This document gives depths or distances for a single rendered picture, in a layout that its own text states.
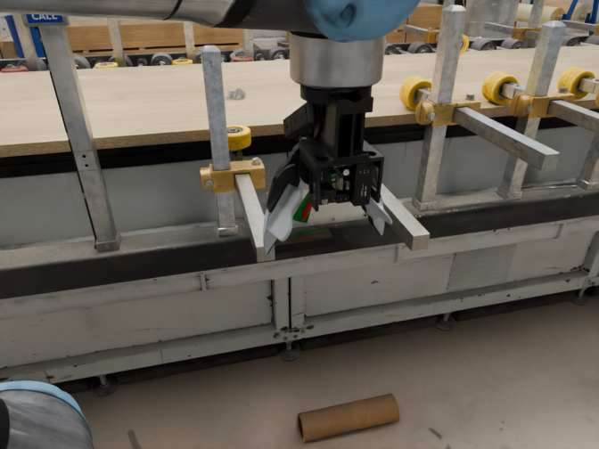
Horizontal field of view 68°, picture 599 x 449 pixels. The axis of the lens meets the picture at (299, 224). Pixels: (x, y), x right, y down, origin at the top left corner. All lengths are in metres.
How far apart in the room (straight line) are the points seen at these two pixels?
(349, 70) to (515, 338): 1.63
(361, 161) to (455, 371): 1.36
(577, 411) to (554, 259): 0.56
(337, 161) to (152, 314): 1.14
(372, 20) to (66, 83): 0.75
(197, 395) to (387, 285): 0.75
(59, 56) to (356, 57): 0.62
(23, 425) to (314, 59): 0.42
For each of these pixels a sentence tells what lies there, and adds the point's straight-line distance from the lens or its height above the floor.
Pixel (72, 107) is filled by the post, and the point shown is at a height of 1.01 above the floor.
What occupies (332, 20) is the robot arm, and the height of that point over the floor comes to 1.22.
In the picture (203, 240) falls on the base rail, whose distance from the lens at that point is 1.03.
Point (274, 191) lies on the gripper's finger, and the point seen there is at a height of 1.02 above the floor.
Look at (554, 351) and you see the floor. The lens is 1.95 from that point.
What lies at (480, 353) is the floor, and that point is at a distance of 1.83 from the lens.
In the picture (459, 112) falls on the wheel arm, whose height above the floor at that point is 0.96.
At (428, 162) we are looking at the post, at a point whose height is 0.83.
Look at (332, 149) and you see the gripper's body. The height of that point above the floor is 1.09.
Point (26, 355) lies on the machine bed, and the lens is 1.64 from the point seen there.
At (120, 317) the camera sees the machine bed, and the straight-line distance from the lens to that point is 1.50.
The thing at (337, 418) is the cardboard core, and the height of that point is 0.08.
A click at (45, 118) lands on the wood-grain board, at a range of 1.32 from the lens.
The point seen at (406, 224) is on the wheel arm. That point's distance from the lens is 0.77.
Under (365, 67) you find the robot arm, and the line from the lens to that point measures 0.42.
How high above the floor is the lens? 1.24
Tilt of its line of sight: 31 degrees down
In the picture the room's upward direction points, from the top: straight up
